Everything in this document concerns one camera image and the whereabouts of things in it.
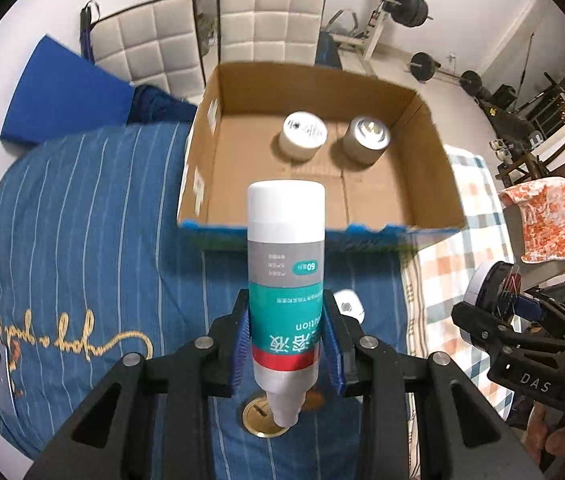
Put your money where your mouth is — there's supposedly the silver metal strip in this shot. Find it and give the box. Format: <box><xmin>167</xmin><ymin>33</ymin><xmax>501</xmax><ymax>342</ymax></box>
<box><xmin>0</xmin><ymin>341</ymin><xmax>15</xmax><ymax>413</ymax></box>

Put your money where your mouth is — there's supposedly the dark blue cloth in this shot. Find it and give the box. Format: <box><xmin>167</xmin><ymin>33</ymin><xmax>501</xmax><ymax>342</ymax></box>
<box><xmin>126</xmin><ymin>85</ymin><xmax>199</xmax><ymax>124</ymax></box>

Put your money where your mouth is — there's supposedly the silver round jar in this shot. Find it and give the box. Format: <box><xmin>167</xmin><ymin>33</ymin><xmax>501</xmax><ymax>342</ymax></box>
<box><xmin>342</xmin><ymin>115</ymin><xmax>391</xmax><ymax>165</ymax></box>

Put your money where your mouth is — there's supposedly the white bottle with teal label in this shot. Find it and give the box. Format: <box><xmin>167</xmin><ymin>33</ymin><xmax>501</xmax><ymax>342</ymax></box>
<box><xmin>246</xmin><ymin>180</ymin><xmax>327</xmax><ymax>429</ymax></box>

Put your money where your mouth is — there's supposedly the checked bed sheet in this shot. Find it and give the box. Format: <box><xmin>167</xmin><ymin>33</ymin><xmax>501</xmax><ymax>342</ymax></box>
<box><xmin>401</xmin><ymin>144</ymin><xmax>521</xmax><ymax>428</ymax></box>

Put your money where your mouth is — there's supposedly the barbell with black plates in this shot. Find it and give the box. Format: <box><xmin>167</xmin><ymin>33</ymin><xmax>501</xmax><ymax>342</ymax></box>
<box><xmin>407</xmin><ymin>52</ymin><xmax>484</xmax><ymax>97</ymax></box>
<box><xmin>350</xmin><ymin>0</ymin><xmax>434</xmax><ymax>29</ymax></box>

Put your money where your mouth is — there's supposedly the gold round lid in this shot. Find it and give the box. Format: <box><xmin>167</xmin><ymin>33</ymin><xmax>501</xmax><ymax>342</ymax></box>
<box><xmin>241</xmin><ymin>395</ymin><xmax>289</xmax><ymax>439</ymax></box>

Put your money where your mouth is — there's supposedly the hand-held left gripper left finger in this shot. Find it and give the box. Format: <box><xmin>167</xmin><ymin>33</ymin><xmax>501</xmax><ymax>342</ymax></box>
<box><xmin>25</xmin><ymin>288</ymin><xmax>253</xmax><ymax>480</ymax></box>

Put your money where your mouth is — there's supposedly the dark gym equipment pile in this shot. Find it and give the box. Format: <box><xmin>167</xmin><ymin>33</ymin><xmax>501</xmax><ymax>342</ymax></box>
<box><xmin>480</xmin><ymin>72</ymin><xmax>565</xmax><ymax>133</ymax></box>

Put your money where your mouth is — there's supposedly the cardboard box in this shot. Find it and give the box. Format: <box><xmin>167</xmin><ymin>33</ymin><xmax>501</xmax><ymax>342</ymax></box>
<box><xmin>177</xmin><ymin>62</ymin><xmax>469</xmax><ymax>237</ymax></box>

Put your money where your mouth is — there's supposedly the white padded chair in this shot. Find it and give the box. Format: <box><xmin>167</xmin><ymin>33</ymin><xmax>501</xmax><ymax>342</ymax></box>
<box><xmin>91</xmin><ymin>0</ymin><xmax>209</xmax><ymax>97</ymax></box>
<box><xmin>216</xmin><ymin>0</ymin><xmax>327</xmax><ymax>67</ymax></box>

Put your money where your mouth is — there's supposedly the small white cap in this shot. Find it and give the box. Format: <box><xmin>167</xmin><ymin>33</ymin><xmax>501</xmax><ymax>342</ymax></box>
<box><xmin>335</xmin><ymin>289</ymin><xmax>364</xmax><ymax>324</ymax></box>

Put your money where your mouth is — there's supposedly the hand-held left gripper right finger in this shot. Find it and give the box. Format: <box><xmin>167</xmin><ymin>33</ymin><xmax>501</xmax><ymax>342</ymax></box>
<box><xmin>323</xmin><ymin>290</ymin><xmax>543</xmax><ymax>480</ymax></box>

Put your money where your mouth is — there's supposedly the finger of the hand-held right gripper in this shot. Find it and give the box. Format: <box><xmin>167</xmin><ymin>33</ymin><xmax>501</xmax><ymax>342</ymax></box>
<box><xmin>451</xmin><ymin>301</ymin><xmax>565</xmax><ymax>361</ymax></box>
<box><xmin>510</xmin><ymin>287</ymin><xmax>565</xmax><ymax>336</ymax></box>

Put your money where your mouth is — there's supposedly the round white and black tin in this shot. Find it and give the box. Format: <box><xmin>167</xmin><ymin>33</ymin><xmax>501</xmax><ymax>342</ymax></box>
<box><xmin>465</xmin><ymin>261</ymin><xmax>526</xmax><ymax>320</ymax></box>

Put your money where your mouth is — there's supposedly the blue weight bench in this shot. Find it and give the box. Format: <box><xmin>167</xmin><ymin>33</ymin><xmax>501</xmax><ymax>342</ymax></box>
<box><xmin>315</xmin><ymin>30</ymin><xmax>344</xmax><ymax>67</ymax></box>

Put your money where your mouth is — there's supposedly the blue striped blanket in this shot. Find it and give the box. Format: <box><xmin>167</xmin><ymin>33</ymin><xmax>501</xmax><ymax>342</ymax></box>
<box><xmin>0</xmin><ymin>121</ymin><xmax>416</xmax><ymax>480</ymax></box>

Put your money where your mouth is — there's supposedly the white weight rack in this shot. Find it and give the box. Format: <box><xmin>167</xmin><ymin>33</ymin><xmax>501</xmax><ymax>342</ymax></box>
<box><xmin>361</xmin><ymin>0</ymin><xmax>413</xmax><ymax>59</ymax></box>

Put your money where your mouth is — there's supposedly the white round jar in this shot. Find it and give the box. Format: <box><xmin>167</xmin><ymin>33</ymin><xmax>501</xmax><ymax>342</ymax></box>
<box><xmin>276</xmin><ymin>111</ymin><xmax>326</xmax><ymax>161</ymax></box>

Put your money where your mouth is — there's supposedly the orange and white towel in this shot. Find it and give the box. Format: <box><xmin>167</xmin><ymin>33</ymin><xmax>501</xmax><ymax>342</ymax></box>
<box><xmin>499</xmin><ymin>177</ymin><xmax>565</xmax><ymax>264</ymax></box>

